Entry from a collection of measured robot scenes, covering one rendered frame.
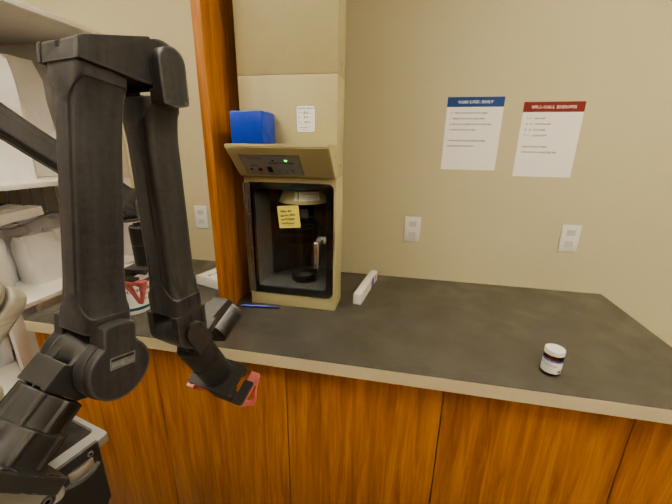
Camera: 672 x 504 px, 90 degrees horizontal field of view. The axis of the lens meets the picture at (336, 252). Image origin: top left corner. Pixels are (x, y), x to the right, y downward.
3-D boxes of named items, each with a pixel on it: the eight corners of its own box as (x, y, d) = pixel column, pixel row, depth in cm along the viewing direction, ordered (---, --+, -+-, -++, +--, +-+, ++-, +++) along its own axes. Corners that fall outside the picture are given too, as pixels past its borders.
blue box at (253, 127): (246, 143, 109) (244, 113, 106) (275, 144, 107) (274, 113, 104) (231, 143, 99) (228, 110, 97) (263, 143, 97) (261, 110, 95)
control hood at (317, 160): (243, 174, 113) (240, 143, 110) (337, 177, 107) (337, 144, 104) (225, 177, 102) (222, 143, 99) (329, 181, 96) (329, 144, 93)
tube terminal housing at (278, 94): (276, 278, 150) (267, 89, 127) (347, 284, 144) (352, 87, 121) (251, 302, 127) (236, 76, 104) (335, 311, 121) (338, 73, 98)
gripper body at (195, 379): (211, 356, 71) (195, 337, 66) (250, 369, 67) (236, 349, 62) (191, 385, 66) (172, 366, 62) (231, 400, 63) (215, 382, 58)
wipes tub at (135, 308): (133, 298, 128) (126, 261, 124) (163, 301, 126) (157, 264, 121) (104, 314, 116) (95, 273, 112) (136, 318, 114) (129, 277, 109)
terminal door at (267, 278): (252, 290, 125) (245, 181, 113) (332, 298, 119) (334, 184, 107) (251, 291, 124) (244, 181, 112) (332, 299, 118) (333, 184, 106)
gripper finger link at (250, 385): (244, 381, 74) (227, 359, 68) (271, 390, 71) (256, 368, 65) (226, 411, 70) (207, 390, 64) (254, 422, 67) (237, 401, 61)
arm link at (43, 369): (5, 390, 38) (32, 405, 36) (72, 311, 43) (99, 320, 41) (73, 410, 45) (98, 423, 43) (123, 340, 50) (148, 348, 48)
